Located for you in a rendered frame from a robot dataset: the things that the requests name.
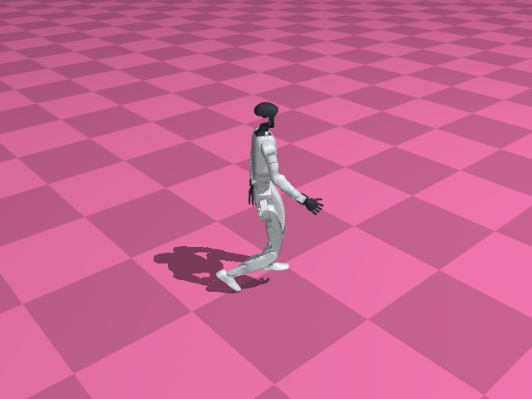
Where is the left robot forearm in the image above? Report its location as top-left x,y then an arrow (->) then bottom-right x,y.
249,160 -> 256,185

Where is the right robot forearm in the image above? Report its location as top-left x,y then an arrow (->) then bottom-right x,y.
276,175 -> 306,204

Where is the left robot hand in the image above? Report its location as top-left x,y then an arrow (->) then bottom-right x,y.
249,178 -> 257,206

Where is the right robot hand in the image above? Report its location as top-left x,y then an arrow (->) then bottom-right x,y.
298,193 -> 323,215

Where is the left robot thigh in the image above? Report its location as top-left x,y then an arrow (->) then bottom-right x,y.
269,181 -> 285,230

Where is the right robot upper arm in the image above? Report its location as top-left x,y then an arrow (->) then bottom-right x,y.
261,140 -> 285,185

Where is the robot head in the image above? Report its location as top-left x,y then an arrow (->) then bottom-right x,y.
254,102 -> 278,137

